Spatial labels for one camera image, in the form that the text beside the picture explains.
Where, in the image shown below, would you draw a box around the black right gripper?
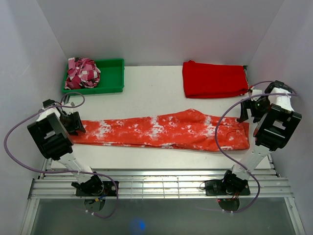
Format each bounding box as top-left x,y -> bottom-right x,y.
239,97 -> 271,123

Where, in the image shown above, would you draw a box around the red white tie-dye trousers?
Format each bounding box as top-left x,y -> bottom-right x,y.
72,109 -> 250,152

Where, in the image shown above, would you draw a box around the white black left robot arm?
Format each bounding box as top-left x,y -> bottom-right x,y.
27,99 -> 104,196

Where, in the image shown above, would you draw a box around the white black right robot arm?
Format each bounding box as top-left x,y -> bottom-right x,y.
221,81 -> 302,194

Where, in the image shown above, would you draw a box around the folded red trousers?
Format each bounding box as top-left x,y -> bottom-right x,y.
182,60 -> 248,99

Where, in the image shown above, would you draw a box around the pink camouflage garment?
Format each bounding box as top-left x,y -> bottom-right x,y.
64,57 -> 101,90

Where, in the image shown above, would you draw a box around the green plastic bin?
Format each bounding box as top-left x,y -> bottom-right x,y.
62,59 -> 124,95

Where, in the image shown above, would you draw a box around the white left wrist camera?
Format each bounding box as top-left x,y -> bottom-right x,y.
61,102 -> 75,115

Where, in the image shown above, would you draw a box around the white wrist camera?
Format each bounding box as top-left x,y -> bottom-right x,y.
248,88 -> 263,101
61,102 -> 75,115

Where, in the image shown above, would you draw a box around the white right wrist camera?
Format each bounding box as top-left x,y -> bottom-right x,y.
248,88 -> 263,101

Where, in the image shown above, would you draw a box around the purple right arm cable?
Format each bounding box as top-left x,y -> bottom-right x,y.
198,80 -> 299,213

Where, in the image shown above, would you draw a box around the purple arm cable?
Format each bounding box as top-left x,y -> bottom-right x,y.
198,80 -> 299,213
3,92 -> 120,218

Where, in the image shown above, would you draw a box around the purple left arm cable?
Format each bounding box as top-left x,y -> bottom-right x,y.
3,92 -> 120,218

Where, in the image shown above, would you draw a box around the aluminium table frame rail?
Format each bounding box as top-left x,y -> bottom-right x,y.
19,95 -> 306,235

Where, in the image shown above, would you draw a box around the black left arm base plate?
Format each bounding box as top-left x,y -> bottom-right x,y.
71,181 -> 119,197

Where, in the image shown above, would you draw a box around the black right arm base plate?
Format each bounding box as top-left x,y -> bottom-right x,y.
204,179 -> 250,196

